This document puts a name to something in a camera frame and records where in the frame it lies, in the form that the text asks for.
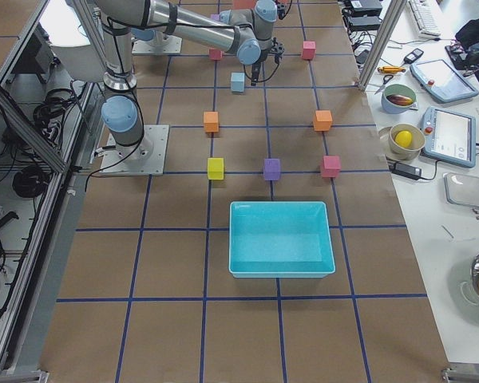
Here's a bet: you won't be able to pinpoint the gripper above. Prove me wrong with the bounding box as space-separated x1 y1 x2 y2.
250 37 284 86
276 0 290 18

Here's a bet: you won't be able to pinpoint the light blue block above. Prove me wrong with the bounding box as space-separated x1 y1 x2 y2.
230 72 245 93

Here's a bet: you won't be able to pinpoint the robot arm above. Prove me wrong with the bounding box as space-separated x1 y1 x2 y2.
97 1 284 174
136 1 278 51

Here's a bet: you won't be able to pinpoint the pink block near arm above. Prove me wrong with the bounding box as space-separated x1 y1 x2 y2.
208 49 224 61

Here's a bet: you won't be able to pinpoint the orange block near arm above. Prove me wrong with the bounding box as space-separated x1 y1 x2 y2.
203 111 220 133

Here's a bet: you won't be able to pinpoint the pink plastic tray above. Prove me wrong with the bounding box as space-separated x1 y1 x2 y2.
232 0 256 10

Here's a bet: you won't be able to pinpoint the pink block far side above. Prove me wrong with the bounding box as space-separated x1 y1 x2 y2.
300 41 316 61

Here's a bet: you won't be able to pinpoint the pink block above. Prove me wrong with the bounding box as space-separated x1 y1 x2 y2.
320 156 342 178
300 41 316 61

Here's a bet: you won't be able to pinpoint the orange block far side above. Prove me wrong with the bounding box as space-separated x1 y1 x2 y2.
313 110 333 132

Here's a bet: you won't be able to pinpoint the near purple block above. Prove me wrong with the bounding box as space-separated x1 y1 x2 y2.
263 158 281 181

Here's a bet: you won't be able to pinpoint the yellow block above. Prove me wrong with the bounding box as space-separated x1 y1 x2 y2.
207 157 224 180

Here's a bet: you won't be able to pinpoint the near pink block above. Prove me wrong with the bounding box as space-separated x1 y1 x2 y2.
320 156 342 178

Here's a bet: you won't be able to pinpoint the scissors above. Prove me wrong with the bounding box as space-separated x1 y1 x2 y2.
375 74 394 94

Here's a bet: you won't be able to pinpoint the white keyboard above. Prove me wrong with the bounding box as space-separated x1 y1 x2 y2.
407 0 441 38

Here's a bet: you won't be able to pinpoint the blue bowl with fruit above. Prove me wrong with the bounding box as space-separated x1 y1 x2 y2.
381 84 417 114

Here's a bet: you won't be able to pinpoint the cyan plastic tray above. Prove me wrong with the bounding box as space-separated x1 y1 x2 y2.
228 201 336 278

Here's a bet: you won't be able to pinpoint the beige bowl with lemon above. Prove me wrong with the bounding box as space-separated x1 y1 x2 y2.
388 124 426 160

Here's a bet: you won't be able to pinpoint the far teach pendant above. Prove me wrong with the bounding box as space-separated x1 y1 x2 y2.
410 59 479 104

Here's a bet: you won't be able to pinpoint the teach pendant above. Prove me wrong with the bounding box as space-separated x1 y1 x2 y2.
421 107 477 168
410 59 479 104

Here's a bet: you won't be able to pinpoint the black power adapter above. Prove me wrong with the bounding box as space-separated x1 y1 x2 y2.
389 161 422 180

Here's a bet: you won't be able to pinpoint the near teach pendant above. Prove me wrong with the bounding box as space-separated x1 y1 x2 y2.
421 107 477 168

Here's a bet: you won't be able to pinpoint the kitchen scale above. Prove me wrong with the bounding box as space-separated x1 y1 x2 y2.
444 172 479 209

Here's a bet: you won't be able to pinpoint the aluminium frame post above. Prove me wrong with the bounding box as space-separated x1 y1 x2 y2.
358 0 406 91

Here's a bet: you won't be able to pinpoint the yellow handled tool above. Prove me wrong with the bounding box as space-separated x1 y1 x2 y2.
377 65 406 74

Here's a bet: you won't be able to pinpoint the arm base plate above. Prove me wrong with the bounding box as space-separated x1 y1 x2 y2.
133 35 182 56
99 124 169 176

